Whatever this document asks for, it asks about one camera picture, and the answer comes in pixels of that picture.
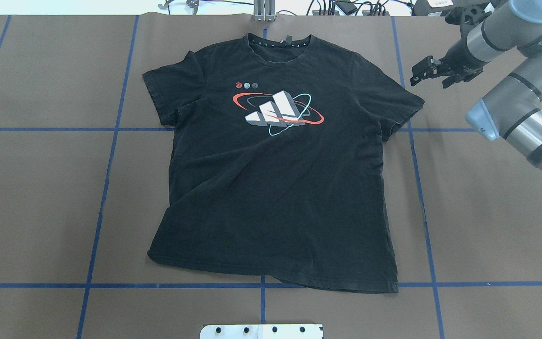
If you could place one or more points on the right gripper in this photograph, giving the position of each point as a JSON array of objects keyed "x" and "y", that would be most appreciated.
[{"x": 459, "y": 56}]

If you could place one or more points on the black graphic t-shirt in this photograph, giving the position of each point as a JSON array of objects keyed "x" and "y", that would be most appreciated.
[{"x": 277, "y": 163}]

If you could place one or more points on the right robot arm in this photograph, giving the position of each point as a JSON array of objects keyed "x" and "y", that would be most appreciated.
[{"x": 511, "y": 110}]

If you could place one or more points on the aluminium frame post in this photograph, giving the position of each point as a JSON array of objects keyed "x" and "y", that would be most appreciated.
[{"x": 264, "y": 10}]

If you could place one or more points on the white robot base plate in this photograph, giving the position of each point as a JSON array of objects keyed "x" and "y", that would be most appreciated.
[{"x": 263, "y": 331}]

